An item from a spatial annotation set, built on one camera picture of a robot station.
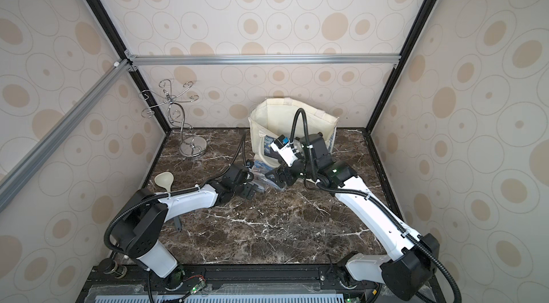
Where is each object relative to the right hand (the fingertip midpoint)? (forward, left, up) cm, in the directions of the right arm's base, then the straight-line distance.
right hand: (282, 165), depth 73 cm
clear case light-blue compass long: (+8, +6, -25) cm, 27 cm away
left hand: (+5, +14, -19) cm, 24 cm away
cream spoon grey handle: (+6, +55, -22) cm, 59 cm away
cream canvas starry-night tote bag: (+30, +6, -5) cm, 31 cm away
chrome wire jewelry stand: (+26, +49, -22) cm, 60 cm away
